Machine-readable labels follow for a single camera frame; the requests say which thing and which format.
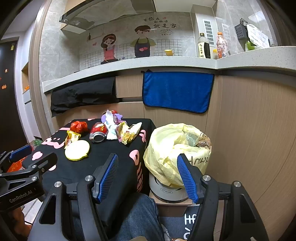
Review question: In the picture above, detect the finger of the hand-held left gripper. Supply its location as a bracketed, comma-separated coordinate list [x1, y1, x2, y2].
[0, 152, 58, 183]
[0, 145, 33, 173]

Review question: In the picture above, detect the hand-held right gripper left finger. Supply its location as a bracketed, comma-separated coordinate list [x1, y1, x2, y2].
[28, 153, 119, 241]

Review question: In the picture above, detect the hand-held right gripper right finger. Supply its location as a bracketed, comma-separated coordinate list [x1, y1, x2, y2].
[177, 153, 270, 241]

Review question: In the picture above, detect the grey waste bin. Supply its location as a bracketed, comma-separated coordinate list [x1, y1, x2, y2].
[148, 173, 190, 204]

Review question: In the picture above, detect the round pale yellow lid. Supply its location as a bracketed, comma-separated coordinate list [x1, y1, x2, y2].
[65, 140, 90, 161]

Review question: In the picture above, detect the small yellow snack packet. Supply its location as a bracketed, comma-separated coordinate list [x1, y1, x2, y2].
[64, 130, 82, 149]

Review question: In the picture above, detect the large yellow snack packet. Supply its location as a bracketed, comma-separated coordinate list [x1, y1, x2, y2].
[117, 122, 142, 145]

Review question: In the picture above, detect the red soda can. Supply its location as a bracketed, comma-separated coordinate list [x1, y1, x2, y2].
[89, 122, 109, 142]

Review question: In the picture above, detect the red plastic bag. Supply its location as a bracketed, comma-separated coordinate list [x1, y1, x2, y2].
[70, 121, 88, 133]

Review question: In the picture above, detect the pink printed wrapper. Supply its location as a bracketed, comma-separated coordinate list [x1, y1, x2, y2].
[110, 113, 126, 124]

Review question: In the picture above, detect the red door mat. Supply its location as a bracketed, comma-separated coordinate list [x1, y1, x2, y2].
[7, 158, 28, 173]

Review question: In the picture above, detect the black pink printed tablecloth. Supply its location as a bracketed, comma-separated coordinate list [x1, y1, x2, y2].
[22, 119, 156, 230]

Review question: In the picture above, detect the cardboard box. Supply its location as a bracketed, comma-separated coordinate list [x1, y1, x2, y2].
[149, 191, 192, 217]

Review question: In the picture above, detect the brown crumpled wrapper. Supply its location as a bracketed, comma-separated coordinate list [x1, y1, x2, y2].
[195, 133, 211, 151]

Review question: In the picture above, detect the black cloth with white print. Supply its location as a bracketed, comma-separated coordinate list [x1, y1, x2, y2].
[180, 205, 203, 241]

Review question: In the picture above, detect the person's jeans leg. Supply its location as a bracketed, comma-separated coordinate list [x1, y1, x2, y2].
[113, 193, 185, 241]

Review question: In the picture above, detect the dark door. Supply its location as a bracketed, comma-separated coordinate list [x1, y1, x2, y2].
[0, 40, 28, 151]

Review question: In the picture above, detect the black hanging cloth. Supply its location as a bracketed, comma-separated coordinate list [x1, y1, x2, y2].
[50, 77, 121, 117]

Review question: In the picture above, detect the blue towel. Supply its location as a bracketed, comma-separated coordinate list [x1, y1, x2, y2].
[142, 71, 215, 114]

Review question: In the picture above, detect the grey kitchen counter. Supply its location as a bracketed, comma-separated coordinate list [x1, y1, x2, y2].
[42, 46, 296, 94]

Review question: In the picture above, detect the dark soy sauce bottle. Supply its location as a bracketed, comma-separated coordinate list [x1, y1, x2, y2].
[198, 33, 211, 59]

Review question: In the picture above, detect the orange-capped clear bottle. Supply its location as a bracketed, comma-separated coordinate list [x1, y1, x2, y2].
[216, 32, 229, 58]

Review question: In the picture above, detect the white vent panel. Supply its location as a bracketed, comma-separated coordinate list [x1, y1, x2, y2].
[202, 19, 214, 45]

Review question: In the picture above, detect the range hood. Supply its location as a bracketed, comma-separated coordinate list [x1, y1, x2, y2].
[59, 0, 137, 30]

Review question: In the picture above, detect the dark grey utensil holder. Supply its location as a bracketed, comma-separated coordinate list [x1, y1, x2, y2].
[235, 19, 249, 40]

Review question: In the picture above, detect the cartoon couple wall sticker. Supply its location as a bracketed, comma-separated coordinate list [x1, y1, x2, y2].
[80, 15, 183, 70]

